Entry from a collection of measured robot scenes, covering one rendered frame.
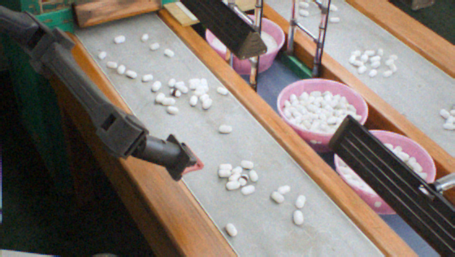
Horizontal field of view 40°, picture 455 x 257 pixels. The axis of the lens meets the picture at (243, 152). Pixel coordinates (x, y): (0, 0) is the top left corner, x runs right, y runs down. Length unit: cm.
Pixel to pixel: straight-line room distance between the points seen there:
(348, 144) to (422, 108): 75
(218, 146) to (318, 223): 37
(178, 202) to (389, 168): 57
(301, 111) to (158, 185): 53
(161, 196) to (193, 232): 14
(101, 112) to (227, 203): 42
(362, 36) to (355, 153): 108
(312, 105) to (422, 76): 41
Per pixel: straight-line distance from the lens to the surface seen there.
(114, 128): 131
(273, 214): 156
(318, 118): 188
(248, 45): 151
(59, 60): 153
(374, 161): 122
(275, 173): 166
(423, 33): 231
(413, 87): 207
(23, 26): 158
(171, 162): 140
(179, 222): 150
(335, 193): 160
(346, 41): 224
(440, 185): 116
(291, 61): 215
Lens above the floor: 188
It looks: 42 degrees down
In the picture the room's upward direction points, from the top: 4 degrees clockwise
